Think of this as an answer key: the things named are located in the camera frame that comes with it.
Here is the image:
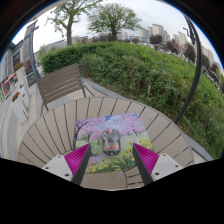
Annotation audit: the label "thin-crowned tree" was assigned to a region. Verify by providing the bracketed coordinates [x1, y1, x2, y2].
[46, 0, 101, 47]

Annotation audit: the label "small white flower planter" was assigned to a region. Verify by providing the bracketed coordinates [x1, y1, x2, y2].
[13, 63, 29, 88]

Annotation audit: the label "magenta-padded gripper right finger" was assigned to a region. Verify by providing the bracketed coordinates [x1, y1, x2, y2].
[131, 143, 184, 186]

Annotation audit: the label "far apartment buildings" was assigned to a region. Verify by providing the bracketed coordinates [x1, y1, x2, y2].
[138, 23, 219, 68]

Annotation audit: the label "dark curved parasol pole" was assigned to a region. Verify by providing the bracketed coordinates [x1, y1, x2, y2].
[173, 14, 203, 125]

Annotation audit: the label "round-crowned tree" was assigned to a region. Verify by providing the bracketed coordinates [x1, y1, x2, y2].
[87, 3, 143, 42]

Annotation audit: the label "large white flower planter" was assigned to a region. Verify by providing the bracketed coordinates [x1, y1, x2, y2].
[11, 91, 30, 125]

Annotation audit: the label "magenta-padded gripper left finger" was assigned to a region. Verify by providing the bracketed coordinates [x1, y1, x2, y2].
[41, 143, 92, 186]

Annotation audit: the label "grey slatted outdoor chair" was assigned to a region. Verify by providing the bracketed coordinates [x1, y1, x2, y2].
[35, 63, 101, 116]

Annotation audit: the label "tall grey sign pillar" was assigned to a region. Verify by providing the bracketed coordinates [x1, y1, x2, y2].
[22, 20, 41, 88]

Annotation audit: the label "flower landscape print mouse pad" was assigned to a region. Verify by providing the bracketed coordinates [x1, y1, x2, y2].
[73, 112, 156, 174]

